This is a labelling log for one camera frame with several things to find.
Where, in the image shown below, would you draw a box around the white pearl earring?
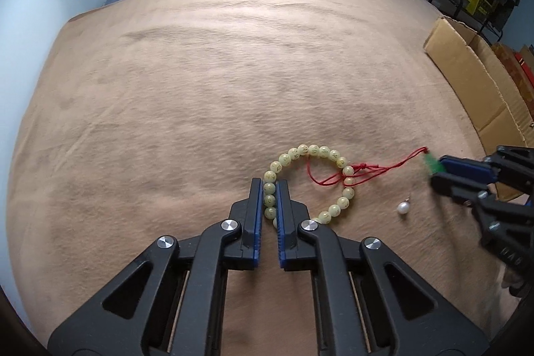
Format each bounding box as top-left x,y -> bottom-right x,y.
396,198 -> 411,215

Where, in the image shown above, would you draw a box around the boxes on orange table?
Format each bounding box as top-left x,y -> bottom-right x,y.
514,45 -> 534,86

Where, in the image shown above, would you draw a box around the open cardboard box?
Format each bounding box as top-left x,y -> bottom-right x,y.
423,15 -> 534,203

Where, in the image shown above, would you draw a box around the green jade pendant red cord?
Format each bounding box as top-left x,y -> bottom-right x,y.
307,146 -> 447,186

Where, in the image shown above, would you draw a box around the yellow bead bracelet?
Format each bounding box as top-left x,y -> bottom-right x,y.
262,143 -> 357,230

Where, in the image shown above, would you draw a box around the orange floral covered table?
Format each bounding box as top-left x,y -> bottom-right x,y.
492,42 -> 533,113

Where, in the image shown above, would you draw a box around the tan blanket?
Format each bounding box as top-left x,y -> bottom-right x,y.
7,0 -> 515,343

